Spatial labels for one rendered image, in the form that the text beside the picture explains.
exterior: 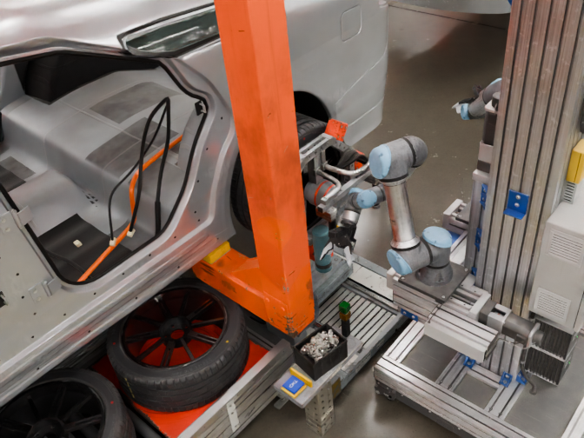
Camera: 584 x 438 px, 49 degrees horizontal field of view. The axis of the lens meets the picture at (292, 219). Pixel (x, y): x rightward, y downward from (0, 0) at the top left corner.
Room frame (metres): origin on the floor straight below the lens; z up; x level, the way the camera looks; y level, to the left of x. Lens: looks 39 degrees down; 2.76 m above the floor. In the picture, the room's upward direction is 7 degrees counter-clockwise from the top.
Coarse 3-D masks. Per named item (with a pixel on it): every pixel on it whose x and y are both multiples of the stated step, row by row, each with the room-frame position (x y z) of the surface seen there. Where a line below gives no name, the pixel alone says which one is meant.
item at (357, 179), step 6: (366, 174) 2.45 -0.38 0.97; (354, 180) 2.40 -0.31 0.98; (360, 180) 2.41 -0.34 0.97; (342, 186) 2.37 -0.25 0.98; (348, 186) 2.36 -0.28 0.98; (354, 186) 2.38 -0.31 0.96; (342, 192) 2.32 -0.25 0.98; (336, 198) 2.29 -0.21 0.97; (330, 204) 2.26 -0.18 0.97; (318, 210) 2.24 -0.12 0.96; (324, 210) 2.23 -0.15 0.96
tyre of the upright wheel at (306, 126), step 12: (300, 120) 2.68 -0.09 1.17; (312, 120) 2.70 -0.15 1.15; (300, 132) 2.56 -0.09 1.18; (312, 132) 2.60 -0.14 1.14; (324, 132) 2.66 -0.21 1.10; (300, 144) 2.54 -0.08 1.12; (240, 156) 2.55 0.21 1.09; (240, 168) 2.51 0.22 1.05; (240, 180) 2.48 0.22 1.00; (240, 192) 2.45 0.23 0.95; (240, 204) 2.44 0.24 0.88; (240, 216) 2.47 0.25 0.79
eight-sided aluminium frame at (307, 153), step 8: (320, 136) 2.59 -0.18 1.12; (328, 136) 2.58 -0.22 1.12; (312, 144) 2.54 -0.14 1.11; (320, 144) 2.52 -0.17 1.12; (328, 144) 2.55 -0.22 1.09; (336, 144) 2.60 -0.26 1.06; (344, 144) 2.64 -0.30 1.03; (304, 152) 2.50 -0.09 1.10; (312, 152) 2.47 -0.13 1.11; (320, 152) 2.51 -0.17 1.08; (304, 160) 2.43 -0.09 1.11; (344, 168) 2.70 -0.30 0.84; (352, 168) 2.68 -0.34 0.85; (344, 176) 2.70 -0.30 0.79; (352, 176) 2.68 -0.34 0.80; (320, 224) 2.55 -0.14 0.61; (312, 240) 2.43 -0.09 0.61
